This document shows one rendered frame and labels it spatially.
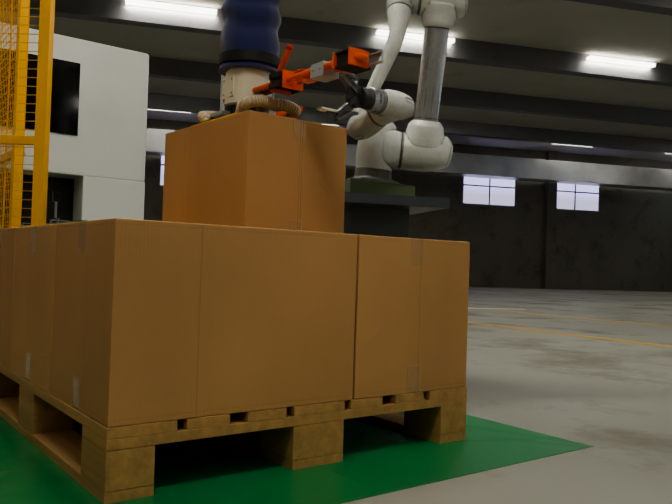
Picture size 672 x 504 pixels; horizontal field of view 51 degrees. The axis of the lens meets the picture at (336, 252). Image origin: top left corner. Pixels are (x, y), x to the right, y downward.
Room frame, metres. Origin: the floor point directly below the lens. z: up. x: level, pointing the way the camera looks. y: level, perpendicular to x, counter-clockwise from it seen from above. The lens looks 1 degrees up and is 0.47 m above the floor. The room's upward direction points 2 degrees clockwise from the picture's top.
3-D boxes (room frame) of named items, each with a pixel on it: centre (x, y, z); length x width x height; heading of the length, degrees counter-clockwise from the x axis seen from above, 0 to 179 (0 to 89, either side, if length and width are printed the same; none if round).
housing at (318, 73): (2.16, 0.05, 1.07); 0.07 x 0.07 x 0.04; 37
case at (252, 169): (2.54, 0.32, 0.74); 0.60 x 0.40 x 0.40; 39
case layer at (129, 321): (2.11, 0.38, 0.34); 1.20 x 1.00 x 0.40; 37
